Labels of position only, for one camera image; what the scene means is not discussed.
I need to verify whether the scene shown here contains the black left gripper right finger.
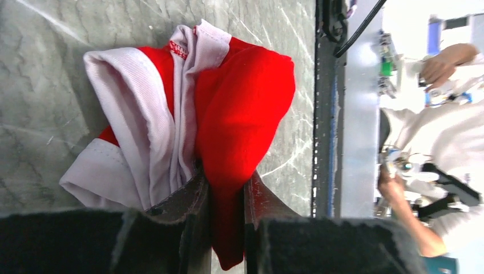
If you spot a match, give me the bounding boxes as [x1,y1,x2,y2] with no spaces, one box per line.
[244,174,426,273]

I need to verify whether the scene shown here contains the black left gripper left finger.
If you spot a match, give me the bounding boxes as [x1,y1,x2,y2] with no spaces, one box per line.
[1,170,211,273]

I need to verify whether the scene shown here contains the red white underwear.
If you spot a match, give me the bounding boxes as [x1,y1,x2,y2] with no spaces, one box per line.
[59,21,296,271]

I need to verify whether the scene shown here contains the person in white shirt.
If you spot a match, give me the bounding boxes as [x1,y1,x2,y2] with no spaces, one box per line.
[378,43,483,257]

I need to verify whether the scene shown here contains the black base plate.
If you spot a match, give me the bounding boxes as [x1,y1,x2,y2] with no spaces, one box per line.
[311,1,343,218]

